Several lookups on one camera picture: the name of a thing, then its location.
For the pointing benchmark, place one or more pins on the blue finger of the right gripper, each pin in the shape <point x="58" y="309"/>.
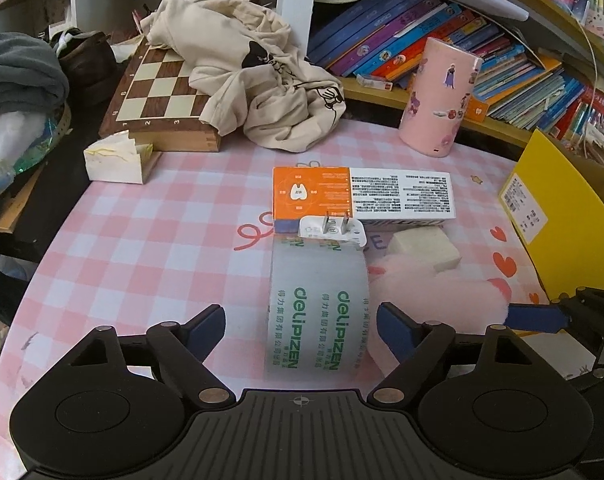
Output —
<point x="536" y="318"/>

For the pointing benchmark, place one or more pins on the grey folded blanket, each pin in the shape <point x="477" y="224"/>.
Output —
<point x="31" y="77"/>

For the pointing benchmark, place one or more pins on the small white card box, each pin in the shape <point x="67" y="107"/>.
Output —
<point x="374" y="82"/>

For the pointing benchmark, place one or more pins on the row of leaning books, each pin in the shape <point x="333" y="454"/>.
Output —
<point x="526" y="90"/>

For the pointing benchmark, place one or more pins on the small white paper box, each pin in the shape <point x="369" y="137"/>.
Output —
<point x="120" y="159"/>

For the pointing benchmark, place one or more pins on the white power plug adapter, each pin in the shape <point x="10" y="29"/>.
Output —
<point x="342" y="229"/>

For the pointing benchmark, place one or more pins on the clear packing tape roll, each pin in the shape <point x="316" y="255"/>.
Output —
<point x="318" y="309"/>

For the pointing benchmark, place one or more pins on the orange white carton box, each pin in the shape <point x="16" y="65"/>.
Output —
<point x="380" y="198"/>

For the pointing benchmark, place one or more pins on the wooden chessboard box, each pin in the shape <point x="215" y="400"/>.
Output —
<point x="155" y="105"/>

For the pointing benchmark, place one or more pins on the pink sticker cylinder container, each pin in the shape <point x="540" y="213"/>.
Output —
<point x="438" y="97"/>

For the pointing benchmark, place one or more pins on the yellow cardboard box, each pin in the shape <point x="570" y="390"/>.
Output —
<point x="555" y="201"/>

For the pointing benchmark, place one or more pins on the beige sponge block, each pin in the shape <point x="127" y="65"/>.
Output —
<point x="427" y="244"/>

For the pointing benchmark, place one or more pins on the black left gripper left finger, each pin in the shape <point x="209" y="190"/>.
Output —
<point x="118" y="404"/>

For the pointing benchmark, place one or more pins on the pink checkered table mat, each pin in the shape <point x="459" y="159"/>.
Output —
<point x="199" y="232"/>

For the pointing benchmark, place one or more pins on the small orange box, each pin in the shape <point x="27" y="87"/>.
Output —
<point x="476" y="110"/>

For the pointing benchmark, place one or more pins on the beige crumpled cloth bag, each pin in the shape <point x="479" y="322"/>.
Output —
<point x="243" y="59"/>

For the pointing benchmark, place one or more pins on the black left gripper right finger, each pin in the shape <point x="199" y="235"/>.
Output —
<point x="478" y="404"/>

